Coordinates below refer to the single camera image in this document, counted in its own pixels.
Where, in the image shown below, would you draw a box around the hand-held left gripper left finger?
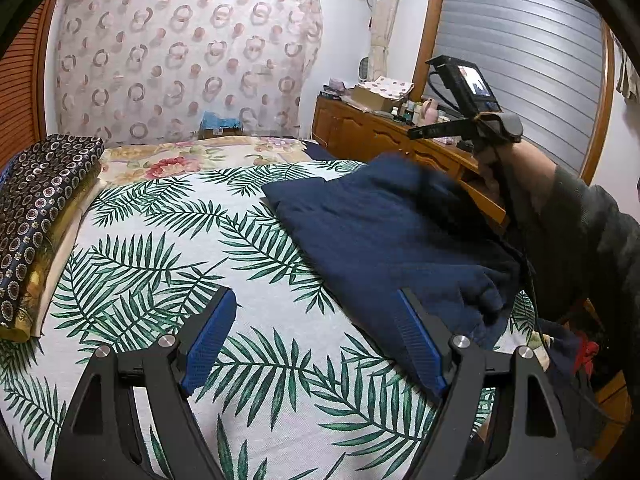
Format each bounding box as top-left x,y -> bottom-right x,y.
50,287 -> 238,480

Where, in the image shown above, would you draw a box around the palm leaf print sheet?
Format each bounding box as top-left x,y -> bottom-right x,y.
0,159 -> 538,480

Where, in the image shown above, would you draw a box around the wooden louvered door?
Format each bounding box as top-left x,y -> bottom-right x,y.
0,0 -> 61,171

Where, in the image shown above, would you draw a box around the gold folded blanket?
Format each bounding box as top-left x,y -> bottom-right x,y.
0,175 -> 101,343

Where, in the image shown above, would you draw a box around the floral cloth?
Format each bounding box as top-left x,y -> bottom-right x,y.
360,76 -> 415,101

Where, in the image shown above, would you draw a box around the dark and red clothes pile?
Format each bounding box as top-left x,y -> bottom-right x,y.
537,320 -> 601,391

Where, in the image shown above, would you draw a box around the beige lace curtain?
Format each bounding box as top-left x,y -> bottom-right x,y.
372,0 -> 406,83

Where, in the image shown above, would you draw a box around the wooden cabinet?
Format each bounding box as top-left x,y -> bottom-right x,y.
312,95 -> 511,226

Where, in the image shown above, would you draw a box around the blue box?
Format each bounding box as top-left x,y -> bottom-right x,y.
200,112 -> 243,140

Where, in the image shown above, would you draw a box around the cardboard box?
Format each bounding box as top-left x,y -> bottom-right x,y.
347,85 -> 396,111

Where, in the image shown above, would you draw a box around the grey window blinds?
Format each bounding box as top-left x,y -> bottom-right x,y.
422,0 -> 608,176

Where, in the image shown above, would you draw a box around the floral pillow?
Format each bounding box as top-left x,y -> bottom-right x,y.
97,135 -> 321,186

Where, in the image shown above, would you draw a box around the person's right hand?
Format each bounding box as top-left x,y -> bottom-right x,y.
475,146 -> 558,233

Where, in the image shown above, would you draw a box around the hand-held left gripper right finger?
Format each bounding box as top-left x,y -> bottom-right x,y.
397,287 -> 583,480

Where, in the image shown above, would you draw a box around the hanging beige cloth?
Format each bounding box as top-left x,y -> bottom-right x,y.
616,47 -> 640,101

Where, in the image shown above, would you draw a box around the navy t-shirt with orange print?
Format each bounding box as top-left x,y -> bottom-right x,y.
261,152 -> 526,396

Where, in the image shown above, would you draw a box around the circle pattern curtain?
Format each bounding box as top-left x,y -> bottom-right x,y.
52,0 -> 323,148

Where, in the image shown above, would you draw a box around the person's right forearm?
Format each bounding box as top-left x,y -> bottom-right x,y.
510,165 -> 640,361

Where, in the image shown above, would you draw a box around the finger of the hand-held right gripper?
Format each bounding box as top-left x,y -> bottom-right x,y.
407,119 -> 478,142

